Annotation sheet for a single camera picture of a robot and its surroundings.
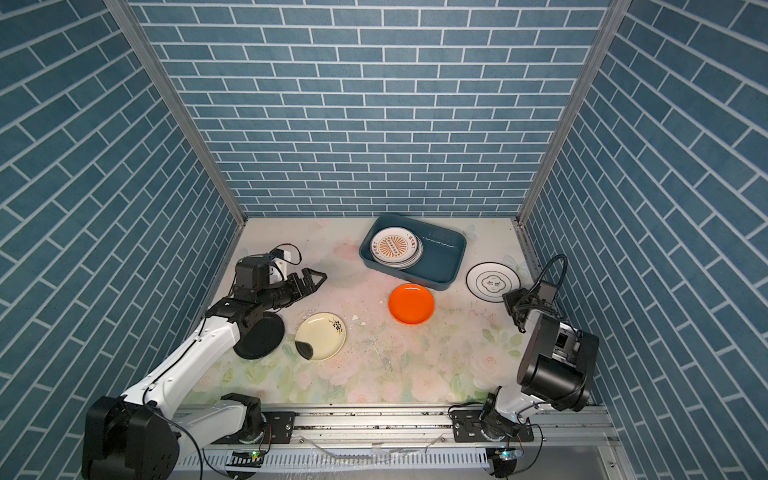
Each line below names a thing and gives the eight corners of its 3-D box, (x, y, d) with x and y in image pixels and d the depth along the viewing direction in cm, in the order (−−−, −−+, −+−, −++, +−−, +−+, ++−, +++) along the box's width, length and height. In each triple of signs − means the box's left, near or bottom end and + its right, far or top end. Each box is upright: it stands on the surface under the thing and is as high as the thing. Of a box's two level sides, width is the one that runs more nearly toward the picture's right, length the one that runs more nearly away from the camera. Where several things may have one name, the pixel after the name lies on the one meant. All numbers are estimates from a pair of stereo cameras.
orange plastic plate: (388, 324, 94) (387, 321, 93) (389, 286, 103) (388, 283, 102) (435, 324, 94) (436, 321, 93) (432, 286, 103) (432, 283, 102)
